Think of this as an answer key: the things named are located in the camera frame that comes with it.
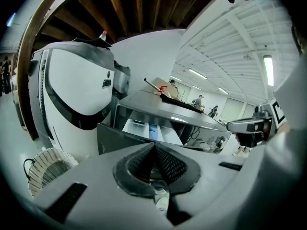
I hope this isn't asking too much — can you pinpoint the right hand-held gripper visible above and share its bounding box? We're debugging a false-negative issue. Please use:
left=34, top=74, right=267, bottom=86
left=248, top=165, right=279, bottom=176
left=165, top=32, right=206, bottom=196
left=226, top=99, right=288, bottom=149

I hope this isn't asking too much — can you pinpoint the person's white shoe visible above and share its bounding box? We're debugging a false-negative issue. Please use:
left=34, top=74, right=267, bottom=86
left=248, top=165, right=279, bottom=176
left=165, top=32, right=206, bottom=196
left=232, top=145, right=252, bottom=157

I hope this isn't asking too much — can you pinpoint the white and black washing machine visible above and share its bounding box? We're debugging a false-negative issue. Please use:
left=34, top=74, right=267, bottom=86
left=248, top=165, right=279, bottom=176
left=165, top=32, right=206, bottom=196
left=28, top=40, right=117, bottom=153

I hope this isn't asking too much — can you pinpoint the metal pole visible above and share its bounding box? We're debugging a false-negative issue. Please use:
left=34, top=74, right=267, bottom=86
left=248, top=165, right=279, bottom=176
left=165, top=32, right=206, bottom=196
left=143, top=78, right=162, bottom=92

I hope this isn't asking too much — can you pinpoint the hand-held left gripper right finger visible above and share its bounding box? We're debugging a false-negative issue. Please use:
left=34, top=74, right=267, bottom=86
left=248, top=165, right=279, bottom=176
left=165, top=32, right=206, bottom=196
left=154, top=127, right=307, bottom=230

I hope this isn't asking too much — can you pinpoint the large open cardboard box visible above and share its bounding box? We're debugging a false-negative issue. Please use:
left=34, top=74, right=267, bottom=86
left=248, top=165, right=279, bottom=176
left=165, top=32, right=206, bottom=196
left=153, top=77, right=179, bottom=99

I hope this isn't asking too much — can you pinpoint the brown wooden frame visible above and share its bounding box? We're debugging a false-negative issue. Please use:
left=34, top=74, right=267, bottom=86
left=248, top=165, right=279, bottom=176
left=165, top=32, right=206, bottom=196
left=16, top=0, right=97, bottom=141

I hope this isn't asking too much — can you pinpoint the black cable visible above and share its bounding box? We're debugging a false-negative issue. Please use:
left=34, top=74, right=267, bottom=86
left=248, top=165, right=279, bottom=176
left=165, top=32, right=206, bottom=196
left=23, top=158, right=37, bottom=180

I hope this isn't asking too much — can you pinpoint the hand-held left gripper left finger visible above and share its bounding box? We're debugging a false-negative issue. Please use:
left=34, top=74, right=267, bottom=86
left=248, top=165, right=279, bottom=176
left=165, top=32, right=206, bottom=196
left=26, top=142, right=176, bottom=230

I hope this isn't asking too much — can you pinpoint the dark grey appliance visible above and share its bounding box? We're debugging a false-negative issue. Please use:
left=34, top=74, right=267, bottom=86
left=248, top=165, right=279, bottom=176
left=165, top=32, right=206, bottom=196
left=112, top=59, right=132, bottom=101

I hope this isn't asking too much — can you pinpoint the black table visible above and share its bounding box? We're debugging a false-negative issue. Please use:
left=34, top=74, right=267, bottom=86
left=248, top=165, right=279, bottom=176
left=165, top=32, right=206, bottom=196
left=160, top=92, right=207, bottom=115

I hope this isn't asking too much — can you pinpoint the white detergent drawer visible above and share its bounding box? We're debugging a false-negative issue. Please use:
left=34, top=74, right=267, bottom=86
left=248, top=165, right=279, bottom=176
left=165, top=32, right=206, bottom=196
left=96, top=117, right=184, bottom=156

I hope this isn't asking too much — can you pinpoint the woven wicker basket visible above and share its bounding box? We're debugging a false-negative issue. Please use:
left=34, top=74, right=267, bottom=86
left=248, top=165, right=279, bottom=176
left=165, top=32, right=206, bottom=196
left=28, top=147, right=80, bottom=199

